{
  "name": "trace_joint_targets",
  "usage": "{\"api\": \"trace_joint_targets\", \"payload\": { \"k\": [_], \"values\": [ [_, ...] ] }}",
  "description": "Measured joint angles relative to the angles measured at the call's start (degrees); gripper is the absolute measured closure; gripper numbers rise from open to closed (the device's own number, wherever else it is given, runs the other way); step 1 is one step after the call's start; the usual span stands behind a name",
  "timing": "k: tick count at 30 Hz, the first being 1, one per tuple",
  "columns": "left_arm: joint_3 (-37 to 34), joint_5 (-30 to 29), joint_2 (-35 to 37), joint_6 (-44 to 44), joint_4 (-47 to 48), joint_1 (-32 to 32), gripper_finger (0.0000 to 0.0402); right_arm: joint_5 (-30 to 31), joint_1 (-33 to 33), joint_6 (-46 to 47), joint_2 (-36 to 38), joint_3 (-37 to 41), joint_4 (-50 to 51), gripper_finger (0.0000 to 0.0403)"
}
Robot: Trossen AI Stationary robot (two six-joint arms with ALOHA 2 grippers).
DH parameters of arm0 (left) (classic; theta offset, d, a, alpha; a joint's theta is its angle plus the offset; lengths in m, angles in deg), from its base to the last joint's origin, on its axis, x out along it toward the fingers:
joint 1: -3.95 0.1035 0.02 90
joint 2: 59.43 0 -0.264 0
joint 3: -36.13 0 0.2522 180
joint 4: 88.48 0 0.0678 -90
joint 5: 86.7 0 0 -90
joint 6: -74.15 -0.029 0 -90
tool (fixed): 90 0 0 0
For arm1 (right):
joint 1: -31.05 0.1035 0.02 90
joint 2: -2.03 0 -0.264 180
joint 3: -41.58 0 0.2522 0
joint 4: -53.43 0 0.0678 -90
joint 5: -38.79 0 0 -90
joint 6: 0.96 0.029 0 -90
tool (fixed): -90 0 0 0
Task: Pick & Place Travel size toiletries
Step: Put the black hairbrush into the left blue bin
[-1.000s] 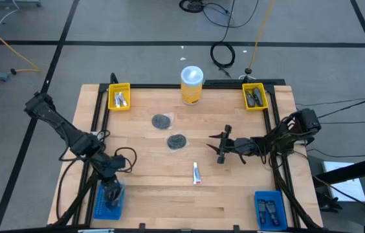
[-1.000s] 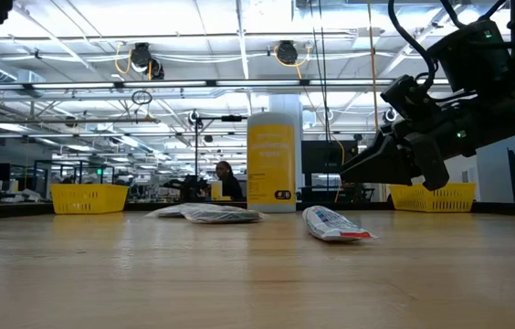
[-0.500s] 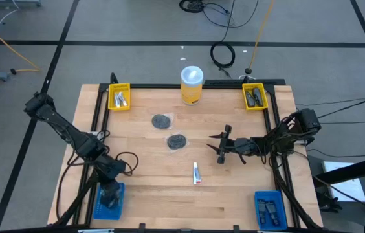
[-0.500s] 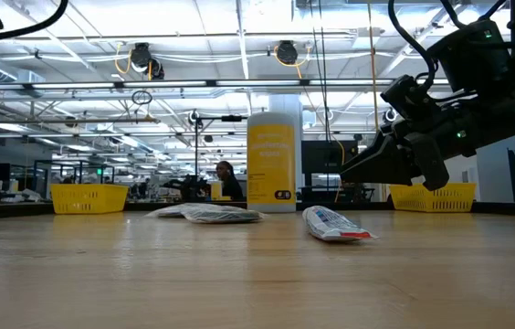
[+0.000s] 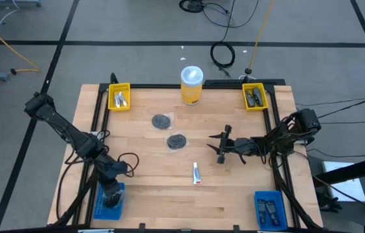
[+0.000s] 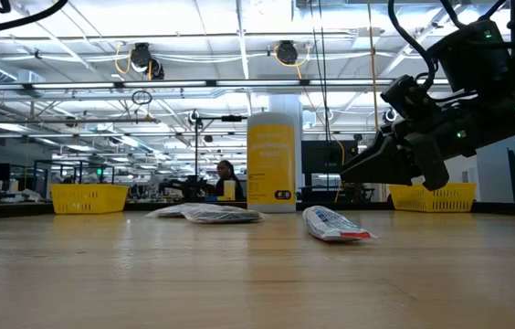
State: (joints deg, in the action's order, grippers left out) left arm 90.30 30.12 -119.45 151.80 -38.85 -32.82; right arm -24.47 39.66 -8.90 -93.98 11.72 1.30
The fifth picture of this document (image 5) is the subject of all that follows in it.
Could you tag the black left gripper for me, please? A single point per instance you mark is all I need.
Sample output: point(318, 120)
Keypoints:
point(113, 189)

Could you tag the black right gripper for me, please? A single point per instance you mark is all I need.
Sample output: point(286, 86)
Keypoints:
point(240, 146)

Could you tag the blue plastic basket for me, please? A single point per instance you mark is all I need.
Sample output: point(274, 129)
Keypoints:
point(283, 200)
point(100, 210)

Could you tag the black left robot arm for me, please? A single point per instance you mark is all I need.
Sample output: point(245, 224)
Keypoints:
point(82, 145)

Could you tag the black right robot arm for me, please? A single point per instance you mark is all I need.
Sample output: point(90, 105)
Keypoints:
point(305, 121)

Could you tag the yellow plastic basket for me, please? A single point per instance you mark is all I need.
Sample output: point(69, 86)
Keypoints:
point(111, 106)
point(255, 108)

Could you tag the yellow canister with white lid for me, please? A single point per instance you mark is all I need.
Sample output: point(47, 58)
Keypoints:
point(191, 87)

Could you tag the white box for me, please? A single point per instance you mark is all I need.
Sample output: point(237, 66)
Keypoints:
point(334, 168)

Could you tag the black clamp foot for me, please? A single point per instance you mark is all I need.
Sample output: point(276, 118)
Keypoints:
point(329, 202)

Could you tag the black beam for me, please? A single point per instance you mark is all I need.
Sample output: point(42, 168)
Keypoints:
point(363, 165)

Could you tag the small black camera stand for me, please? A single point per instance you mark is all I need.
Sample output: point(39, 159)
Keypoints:
point(248, 71)

